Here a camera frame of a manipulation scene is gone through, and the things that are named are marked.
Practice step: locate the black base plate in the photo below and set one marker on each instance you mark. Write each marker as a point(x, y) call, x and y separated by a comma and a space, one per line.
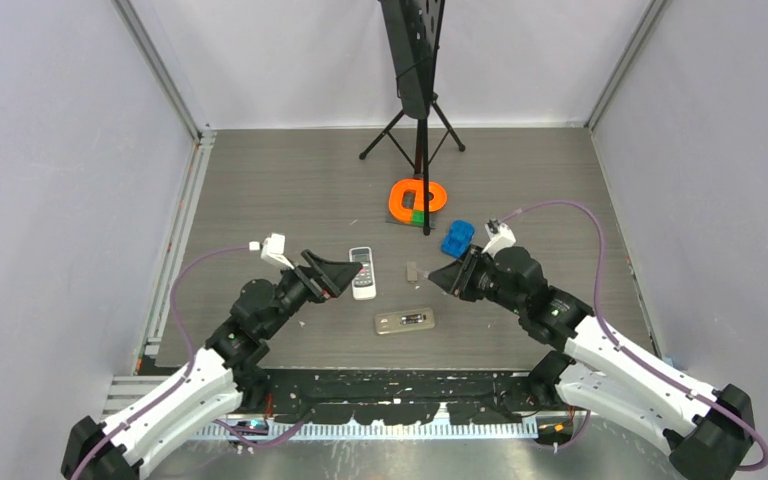
point(401, 397)

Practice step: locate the slotted cable duct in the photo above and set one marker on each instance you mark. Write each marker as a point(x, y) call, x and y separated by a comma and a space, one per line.
point(436, 429)

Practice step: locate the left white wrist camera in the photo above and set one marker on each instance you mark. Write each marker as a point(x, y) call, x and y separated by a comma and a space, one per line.
point(271, 250)

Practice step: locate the black tripod stand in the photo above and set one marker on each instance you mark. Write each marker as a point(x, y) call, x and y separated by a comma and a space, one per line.
point(413, 30)

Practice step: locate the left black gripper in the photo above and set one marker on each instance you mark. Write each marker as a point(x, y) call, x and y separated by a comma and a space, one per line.
point(335, 276)

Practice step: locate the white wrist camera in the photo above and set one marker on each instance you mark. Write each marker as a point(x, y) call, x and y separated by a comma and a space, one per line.
point(271, 250)
point(500, 237)

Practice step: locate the white air conditioner remote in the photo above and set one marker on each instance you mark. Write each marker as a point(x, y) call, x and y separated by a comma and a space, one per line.
point(364, 283)

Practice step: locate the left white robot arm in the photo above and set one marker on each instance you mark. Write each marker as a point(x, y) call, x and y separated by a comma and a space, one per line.
point(219, 377)

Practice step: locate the beige battery cover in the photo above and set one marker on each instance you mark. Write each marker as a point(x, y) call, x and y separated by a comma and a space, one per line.
point(412, 275)

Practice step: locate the orange and green block toy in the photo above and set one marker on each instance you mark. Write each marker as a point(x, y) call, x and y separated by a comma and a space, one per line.
point(408, 203)

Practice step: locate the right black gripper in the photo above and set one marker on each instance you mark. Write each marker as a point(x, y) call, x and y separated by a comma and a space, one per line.
point(454, 278)

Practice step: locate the beige remote control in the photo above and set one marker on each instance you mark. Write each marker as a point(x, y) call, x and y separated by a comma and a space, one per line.
point(389, 323)

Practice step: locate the blue toy car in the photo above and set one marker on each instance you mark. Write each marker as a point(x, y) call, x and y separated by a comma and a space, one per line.
point(458, 238)

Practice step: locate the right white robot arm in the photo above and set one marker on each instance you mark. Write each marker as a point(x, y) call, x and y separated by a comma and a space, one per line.
point(700, 428)

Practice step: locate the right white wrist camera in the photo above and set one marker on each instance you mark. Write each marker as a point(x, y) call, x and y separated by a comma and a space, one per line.
point(500, 237)

